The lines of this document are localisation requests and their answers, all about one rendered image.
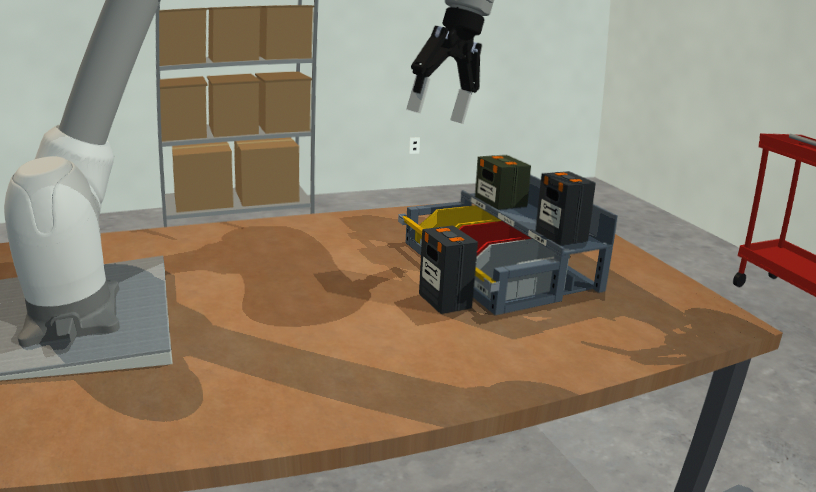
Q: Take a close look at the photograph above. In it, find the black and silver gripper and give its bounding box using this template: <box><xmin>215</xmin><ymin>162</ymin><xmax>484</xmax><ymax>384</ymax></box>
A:
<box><xmin>406</xmin><ymin>7</ymin><xmax>484</xmax><ymax>124</ymax></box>

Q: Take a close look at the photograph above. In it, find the yellow long thin bar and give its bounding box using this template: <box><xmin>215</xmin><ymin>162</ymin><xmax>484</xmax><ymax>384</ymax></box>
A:
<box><xmin>402</xmin><ymin>216</ymin><xmax>496</xmax><ymax>283</ymax></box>

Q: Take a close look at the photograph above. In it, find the grey open bin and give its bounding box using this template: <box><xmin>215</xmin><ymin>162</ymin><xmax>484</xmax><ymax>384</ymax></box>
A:
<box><xmin>474</xmin><ymin>239</ymin><xmax>555</xmax><ymax>300</ymax></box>

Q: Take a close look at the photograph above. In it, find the red bin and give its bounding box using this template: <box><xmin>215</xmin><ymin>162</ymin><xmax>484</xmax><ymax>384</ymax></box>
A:
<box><xmin>459</xmin><ymin>221</ymin><xmax>532</xmax><ymax>256</ymax></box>

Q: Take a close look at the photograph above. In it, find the grey metal shelf rack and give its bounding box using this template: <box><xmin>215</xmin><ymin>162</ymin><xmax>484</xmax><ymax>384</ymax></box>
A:
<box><xmin>407</xmin><ymin>174</ymin><xmax>618</xmax><ymax>315</ymax></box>

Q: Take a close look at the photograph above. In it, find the yellow open bin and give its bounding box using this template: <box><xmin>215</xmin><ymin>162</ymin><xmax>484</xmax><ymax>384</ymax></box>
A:
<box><xmin>419</xmin><ymin>205</ymin><xmax>501</xmax><ymax>229</ymax></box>

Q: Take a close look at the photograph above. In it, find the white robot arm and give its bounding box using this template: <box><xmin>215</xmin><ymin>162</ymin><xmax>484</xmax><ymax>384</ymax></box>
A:
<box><xmin>4</xmin><ymin>0</ymin><xmax>161</xmax><ymax>348</ymax></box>

